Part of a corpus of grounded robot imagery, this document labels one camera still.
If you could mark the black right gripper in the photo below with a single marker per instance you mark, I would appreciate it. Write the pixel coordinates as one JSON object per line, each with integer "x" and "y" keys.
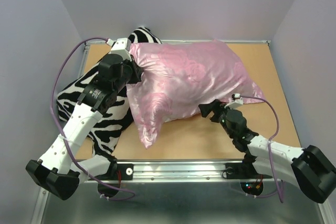
{"x": 217, "y": 106}

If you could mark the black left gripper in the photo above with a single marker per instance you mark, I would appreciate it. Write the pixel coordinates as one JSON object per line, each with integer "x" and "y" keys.
{"x": 137, "y": 70}

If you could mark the pink satin pillowcase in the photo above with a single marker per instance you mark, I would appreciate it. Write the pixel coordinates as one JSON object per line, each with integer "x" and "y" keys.
{"x": 177, "y": 78}

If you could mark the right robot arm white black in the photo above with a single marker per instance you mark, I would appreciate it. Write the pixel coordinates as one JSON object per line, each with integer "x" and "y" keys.
{"x": 307, "y": 168}

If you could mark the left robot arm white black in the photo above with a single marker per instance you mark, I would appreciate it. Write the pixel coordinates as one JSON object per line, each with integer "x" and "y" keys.
{"x": 98, "y": 96}

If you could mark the zebra striped pillow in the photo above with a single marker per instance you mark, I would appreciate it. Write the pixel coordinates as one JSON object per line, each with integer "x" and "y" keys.
{"x": 106, "y": 133}

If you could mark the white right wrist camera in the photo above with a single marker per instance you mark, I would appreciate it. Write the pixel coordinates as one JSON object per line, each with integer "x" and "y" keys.
{"x": 235, "y": 101}

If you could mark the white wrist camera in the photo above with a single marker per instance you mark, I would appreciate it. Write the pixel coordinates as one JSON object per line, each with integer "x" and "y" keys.
{"x": 235, "y": 101}
{"x": 122, "y": 47}

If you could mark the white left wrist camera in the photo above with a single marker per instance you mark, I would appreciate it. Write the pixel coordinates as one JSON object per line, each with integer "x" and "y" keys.
{"x": 122, "y": 47}

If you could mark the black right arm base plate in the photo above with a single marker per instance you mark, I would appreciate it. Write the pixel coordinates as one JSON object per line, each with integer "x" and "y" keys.
{"x": 240, "y": 171}

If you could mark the aluminium front mounting rail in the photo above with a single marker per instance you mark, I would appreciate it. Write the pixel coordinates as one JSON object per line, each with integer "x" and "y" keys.
{"x": 170, "y": 170}

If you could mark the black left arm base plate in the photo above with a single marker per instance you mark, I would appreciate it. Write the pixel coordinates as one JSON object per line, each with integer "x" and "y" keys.
{"x": 123, "y": 171}

